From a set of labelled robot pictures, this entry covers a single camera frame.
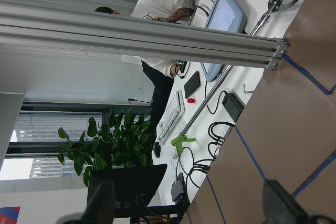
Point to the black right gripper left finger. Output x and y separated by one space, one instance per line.
101 204

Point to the aluminium frame post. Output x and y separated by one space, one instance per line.
74 25

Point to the black smartphone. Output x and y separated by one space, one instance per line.
192 84

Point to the metal reacher grabber pole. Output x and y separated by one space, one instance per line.
273 6

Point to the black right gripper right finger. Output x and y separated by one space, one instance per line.
280 207

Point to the black power adapter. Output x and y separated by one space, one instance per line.
233 105

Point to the blue teach pendant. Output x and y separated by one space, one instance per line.
225 15

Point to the green potted plant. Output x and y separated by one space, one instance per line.
125 141

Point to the white keyboard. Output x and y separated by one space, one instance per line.
173 112

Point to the black monitor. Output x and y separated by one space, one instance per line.
134 188

